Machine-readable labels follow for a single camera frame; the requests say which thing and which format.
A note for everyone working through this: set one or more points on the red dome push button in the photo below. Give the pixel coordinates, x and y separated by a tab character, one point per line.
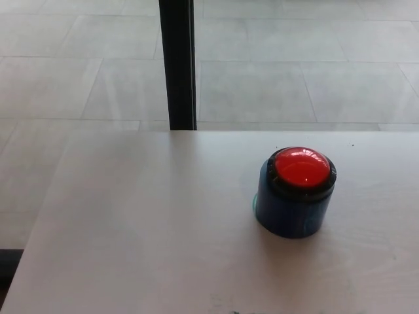
299	171

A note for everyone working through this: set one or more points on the black vertical post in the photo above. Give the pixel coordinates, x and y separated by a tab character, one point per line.
178	65

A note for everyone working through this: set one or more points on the blue cylindrical button base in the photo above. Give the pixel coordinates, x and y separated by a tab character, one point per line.
288	216

